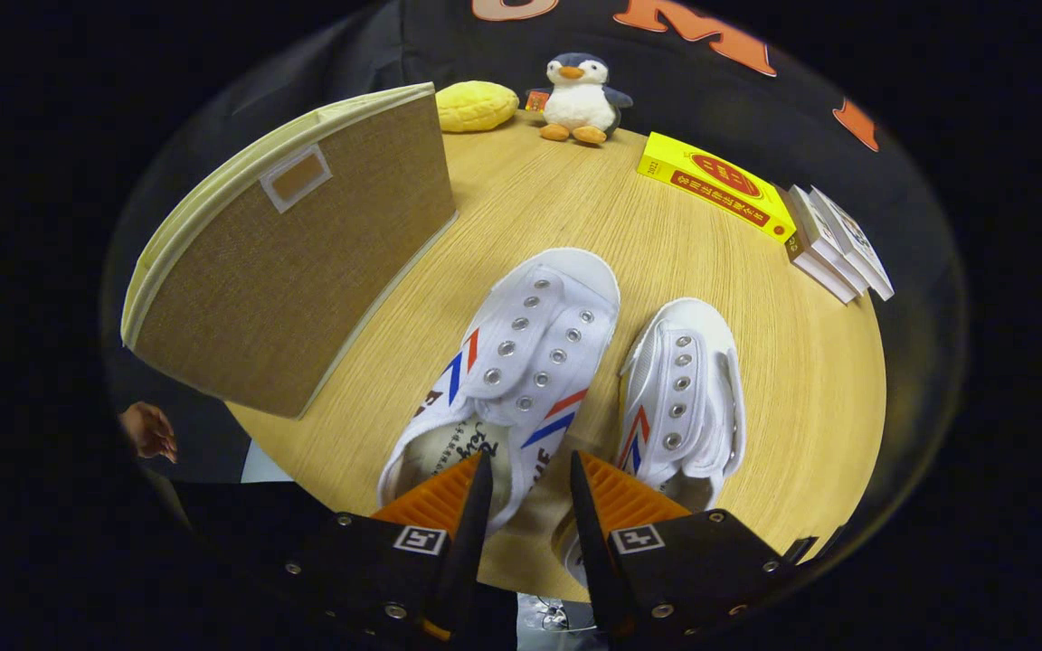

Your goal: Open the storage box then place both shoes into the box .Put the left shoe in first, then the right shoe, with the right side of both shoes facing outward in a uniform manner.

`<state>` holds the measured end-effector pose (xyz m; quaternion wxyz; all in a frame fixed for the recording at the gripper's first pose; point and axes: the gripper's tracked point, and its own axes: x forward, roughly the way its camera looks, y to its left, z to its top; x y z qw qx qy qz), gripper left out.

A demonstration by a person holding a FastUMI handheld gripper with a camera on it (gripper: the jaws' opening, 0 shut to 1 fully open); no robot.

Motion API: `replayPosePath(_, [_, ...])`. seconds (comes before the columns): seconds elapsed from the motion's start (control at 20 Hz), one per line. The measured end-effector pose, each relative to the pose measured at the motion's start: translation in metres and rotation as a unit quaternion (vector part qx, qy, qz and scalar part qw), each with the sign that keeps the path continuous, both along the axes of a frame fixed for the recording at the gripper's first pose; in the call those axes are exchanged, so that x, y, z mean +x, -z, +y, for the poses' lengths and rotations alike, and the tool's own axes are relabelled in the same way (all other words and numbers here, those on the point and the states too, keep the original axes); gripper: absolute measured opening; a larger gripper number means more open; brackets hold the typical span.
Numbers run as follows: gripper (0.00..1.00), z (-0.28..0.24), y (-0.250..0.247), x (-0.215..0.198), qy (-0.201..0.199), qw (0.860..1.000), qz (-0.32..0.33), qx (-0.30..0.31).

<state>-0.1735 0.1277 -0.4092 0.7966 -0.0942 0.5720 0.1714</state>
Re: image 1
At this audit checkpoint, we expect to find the yellow book with red circle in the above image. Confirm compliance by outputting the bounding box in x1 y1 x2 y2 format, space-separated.
637 131 798 243

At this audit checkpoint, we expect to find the yellow bun-shaped plush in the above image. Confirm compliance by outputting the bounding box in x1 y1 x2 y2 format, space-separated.
435 80 520 134

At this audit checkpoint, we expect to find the penguin plush toy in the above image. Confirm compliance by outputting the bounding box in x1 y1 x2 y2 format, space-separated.
526 52 635 146

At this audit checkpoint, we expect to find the beige fabric storage box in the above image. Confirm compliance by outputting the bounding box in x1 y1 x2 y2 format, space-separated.
120 81 459 421

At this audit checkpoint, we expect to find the white canvas shoe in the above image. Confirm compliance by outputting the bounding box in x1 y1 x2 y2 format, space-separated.
616 297 748 516
376 247 621 534

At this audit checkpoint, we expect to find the white paperback book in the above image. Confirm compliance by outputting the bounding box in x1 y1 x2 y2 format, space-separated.
788 185 873 297

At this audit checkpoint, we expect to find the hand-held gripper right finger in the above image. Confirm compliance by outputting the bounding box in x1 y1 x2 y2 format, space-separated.
570 450 798 645

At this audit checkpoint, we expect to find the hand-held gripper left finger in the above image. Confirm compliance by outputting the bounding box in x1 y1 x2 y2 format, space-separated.
281 452 495 645

